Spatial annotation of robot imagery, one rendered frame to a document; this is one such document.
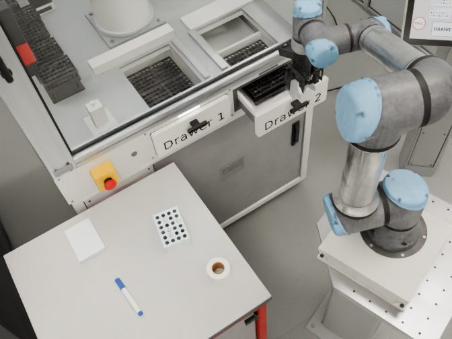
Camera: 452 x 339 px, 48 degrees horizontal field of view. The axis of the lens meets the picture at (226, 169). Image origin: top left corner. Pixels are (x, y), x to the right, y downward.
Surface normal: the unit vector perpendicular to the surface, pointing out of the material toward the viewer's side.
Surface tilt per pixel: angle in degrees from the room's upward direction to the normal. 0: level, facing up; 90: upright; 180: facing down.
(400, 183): 6
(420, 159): 90
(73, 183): 90
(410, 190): 6
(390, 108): 46
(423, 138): 90
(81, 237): 0
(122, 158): 90
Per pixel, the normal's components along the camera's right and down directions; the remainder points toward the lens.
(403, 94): 0.00, -0.15
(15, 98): 0.54, 0.67
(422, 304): -0.07, -0.56
